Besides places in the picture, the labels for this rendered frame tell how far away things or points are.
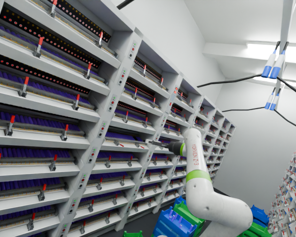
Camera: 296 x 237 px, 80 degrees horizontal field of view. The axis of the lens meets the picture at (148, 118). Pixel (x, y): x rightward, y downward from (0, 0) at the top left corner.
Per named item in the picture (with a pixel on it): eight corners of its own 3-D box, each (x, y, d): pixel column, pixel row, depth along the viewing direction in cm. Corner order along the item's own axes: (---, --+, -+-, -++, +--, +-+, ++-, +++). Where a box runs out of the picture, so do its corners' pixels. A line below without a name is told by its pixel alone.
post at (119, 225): (123, 228, 183) (184, 74, 177) (116, 231, 175) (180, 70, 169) (111, 216, 195) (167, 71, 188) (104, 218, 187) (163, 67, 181)
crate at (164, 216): (194, 233, 166) (197, 225, 165) (185, 241, 149) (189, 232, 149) (168, 212, 183) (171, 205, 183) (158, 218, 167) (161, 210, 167)
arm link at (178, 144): (187, 142, 125) (181, 140, 118) (183, 158, 124) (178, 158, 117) (179, 140, 129) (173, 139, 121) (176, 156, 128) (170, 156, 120)
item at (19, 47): (107, 96, 115) (119, 78, 112) (-14, 49, 66) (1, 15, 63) (94, 80, 126) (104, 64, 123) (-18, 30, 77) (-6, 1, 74)
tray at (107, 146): (146, 152, 173) (152, 145, 171) (97, 149, 124) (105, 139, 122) (135, 138, 184) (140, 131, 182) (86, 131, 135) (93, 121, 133)
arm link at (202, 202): (210, 228, 73) (227, 214, 66) (181, 219, 72) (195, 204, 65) (204, 189, 88) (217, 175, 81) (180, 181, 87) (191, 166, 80)
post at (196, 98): (157, 212, 240) (205, 95, 233) (153, 213, 232) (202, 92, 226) (146, 203, 251) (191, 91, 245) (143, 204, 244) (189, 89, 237)
